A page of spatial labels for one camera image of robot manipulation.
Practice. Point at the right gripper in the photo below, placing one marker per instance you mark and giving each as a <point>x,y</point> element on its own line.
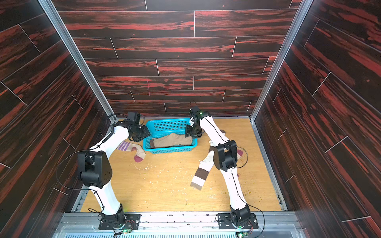
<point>193,131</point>

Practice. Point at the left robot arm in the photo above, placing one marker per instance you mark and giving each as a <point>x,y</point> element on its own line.
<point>95,171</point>

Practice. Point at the white brown striped sock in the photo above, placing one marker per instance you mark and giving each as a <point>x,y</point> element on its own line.
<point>204,168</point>

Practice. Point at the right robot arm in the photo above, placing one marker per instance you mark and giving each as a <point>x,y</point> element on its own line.
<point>225,158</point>

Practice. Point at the metal front rail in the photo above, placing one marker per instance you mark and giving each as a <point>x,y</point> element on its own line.
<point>182,225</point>

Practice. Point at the purple striped sock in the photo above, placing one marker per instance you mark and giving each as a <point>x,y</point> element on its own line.
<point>131,147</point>
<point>239,154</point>

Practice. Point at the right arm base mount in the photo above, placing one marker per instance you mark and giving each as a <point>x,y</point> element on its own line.
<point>230,221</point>

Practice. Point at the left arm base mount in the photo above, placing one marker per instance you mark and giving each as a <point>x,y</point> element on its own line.
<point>119,221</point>

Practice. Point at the tan ribbed sock front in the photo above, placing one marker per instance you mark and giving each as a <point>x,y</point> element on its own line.
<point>171,140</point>

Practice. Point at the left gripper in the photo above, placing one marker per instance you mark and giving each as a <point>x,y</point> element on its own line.
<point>146,133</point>

